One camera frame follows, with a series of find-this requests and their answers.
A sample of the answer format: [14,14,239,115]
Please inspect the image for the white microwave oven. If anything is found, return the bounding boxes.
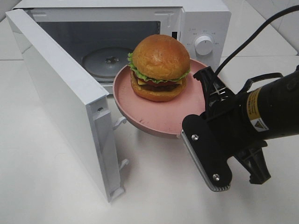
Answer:
[11,0,231,69]

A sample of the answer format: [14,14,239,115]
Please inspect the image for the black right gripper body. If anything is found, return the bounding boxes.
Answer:
[201,88,269,159]

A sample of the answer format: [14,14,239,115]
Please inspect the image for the pink round plate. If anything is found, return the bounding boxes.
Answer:
[113,59,206,139]

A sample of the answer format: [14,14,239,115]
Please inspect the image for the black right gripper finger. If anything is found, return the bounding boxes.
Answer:
[234,147,271,184]
[193,66,228,103]

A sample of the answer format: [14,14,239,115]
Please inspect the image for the upper white microwave knob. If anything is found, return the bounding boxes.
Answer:
[194,34,214,56]

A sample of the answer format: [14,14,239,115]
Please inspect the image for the white microwave door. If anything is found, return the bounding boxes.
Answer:
[6,9,124,202]

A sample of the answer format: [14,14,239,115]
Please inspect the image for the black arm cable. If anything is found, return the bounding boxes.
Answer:
[214,4,299,77]

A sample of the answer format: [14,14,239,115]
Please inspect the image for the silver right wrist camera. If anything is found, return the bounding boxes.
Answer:
[181,114,232,192]

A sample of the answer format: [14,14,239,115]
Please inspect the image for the burger with lettuce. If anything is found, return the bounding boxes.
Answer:
[128,35,190,102]

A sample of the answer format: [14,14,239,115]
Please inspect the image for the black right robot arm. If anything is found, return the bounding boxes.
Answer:
[183,67,299,191]

